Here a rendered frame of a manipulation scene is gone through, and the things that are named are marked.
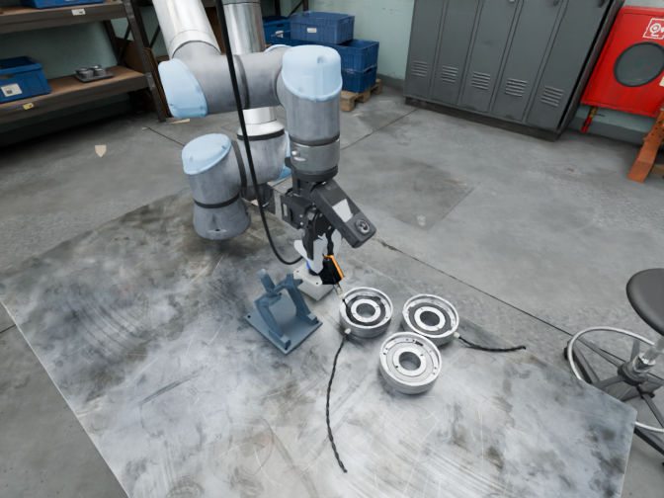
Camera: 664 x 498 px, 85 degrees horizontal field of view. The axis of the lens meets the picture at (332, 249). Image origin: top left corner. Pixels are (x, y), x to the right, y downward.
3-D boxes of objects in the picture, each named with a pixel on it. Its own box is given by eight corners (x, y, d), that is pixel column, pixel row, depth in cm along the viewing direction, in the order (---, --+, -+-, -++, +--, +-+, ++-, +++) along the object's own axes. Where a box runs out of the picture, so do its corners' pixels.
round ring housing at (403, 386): (423, 409, 60) (427, 397, 57) (367, 376, 64) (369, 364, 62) (446, 363, 66) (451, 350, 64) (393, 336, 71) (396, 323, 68)
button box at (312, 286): (338, 283, 82) (339, 267, 79) (317, 301, 78) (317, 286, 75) (312, 267, 86) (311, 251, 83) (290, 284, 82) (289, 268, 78)
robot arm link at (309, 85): (326, 41, 50) (353, 54, 44) (327, 120, 57) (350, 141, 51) (271, 45, 47) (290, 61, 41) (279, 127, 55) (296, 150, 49)
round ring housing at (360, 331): (359, 292, 80) (360, 279, 77) (400, 316, 74) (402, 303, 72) (328, 321, 74) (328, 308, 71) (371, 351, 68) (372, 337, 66)
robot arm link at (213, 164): (189, 185, 95) (174, 135, 87) (239, 175, 99) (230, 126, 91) (195, 208, 87) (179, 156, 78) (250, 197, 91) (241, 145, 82)
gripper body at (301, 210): (311, 206, 68) (309, 144, 60) (346, 224, 64) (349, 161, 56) (281, 223, 64) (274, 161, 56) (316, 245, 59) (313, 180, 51)
